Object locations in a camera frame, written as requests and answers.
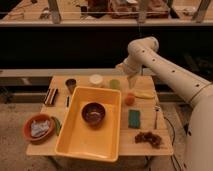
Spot yellow plastic tub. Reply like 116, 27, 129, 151
55, 86, 122, 162

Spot dark metal cup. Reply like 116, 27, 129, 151
65, 79, 77, 93

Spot orange plastic bowl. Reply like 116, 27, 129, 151
23, 114, 55, 144

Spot white cup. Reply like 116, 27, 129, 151
89, 74, 103, 88

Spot yellow banana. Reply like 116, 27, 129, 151
134, 91, 154, 99

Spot green sponge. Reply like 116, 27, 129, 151
128, 110, 140, 128

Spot orange fruit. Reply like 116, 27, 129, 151
124, 93, 135, 106

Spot green cup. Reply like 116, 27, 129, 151
109, 79, 120, 90

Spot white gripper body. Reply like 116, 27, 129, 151
115, 58, 142, 77

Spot metal utensil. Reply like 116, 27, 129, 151
154, 105, 160, 129

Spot brown dried bunch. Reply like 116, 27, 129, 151
135, 132, 162, 148

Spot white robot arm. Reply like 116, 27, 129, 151
116, 37, 213, 171

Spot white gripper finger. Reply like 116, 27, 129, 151
127, 76, 137, 89

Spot dark brown bowl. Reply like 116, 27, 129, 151
81, 102, 106, 126

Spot wooden table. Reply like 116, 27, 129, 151
26, 76, 173, 157

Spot crumpled white cloth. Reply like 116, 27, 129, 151
31, 120, 50, 138

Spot green pepper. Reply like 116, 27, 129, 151
51, 116, 61, 136

